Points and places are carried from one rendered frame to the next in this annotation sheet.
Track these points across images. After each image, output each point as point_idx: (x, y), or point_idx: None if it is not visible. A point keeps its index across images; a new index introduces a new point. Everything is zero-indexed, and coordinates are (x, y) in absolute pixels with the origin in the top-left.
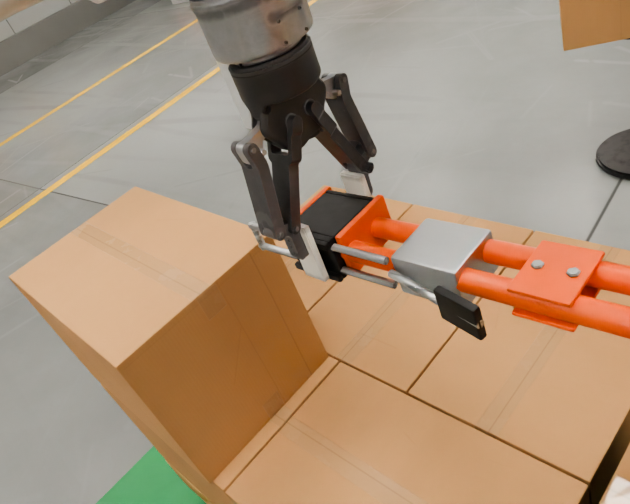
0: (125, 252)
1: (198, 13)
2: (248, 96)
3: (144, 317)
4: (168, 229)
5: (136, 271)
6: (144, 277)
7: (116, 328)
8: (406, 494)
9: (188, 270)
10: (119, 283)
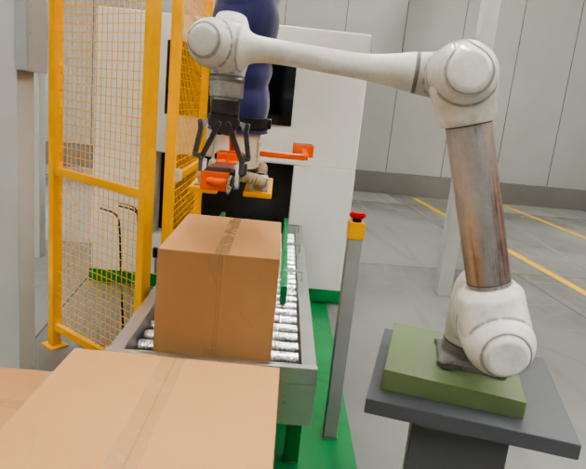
0: (123, 458)
1: (244, 81)
2: (239, 110)
3: (222, 377)
4: (60, 435)
5: (161, 420)
6: (168, 407)
7: (246, 388)
8: None
9: (146, 377)
10: (188, 424)
